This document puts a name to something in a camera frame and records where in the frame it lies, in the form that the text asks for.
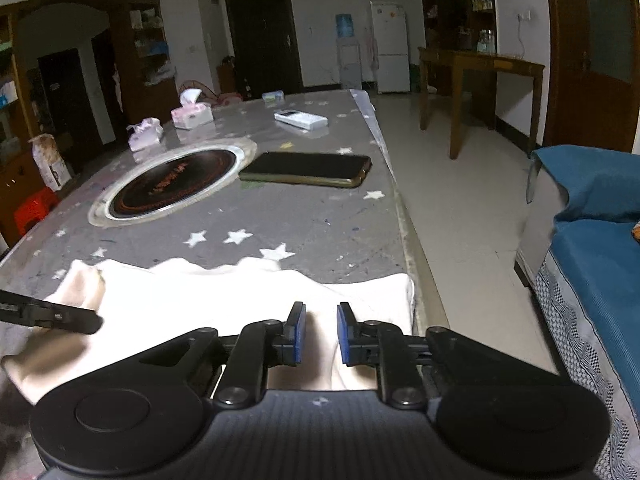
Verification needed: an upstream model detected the brown door with glass panel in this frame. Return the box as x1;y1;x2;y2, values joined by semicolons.
542;0;640;155

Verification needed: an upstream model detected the cream garment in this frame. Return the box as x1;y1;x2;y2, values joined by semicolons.
0;257;416;406

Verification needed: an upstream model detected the white refrigerator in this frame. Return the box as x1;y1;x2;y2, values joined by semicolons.
370;1;412;95

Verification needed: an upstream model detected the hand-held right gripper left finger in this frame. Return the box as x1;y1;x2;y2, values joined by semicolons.
132;302;307;408

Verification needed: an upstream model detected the red plastic stool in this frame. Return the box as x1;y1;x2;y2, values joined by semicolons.
14;187;61;236

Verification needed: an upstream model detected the black smartphone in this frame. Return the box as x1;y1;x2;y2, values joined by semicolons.
239;151;373;189

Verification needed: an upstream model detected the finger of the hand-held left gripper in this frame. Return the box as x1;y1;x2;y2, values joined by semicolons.
0;287;103;335

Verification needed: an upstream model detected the white and orange bag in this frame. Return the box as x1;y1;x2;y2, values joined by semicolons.
30;133;68;192

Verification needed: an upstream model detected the pink tissue pack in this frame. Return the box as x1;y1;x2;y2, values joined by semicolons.
126;117;165;152

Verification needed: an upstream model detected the dark wooden shelf cabinet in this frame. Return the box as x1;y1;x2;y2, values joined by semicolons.
419;0;499;96

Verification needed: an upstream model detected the wooden display cabinet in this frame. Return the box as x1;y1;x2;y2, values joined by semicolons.
0;10;48;243

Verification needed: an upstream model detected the wooden side table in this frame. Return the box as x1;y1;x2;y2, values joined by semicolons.
417;46;546;160

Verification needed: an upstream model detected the water dispenser with blue bottle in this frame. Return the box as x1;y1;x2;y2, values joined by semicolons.
335;12;363;92

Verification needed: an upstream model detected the dark wooden door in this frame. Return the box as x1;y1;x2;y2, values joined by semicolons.
224;0;304;101

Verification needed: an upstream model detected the pink tissue box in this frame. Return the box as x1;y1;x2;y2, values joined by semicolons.
171;88;214;131

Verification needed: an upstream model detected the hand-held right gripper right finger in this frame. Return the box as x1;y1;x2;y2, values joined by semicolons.
337;302;511;408

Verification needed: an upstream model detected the grey star-print tablecloth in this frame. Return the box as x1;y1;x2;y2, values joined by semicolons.
0;89;418;391

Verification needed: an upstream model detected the white remote control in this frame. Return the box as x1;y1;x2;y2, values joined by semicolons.
274;108;328;132

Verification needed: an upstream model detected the tall wooden shelf cabinet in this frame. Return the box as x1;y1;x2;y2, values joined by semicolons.
112;0;180;113

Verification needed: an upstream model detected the blue covered sofa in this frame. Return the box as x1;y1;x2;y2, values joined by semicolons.
515;145;640;480

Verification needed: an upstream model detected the round black induction cooktop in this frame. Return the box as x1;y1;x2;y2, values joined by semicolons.
87;142;258;228

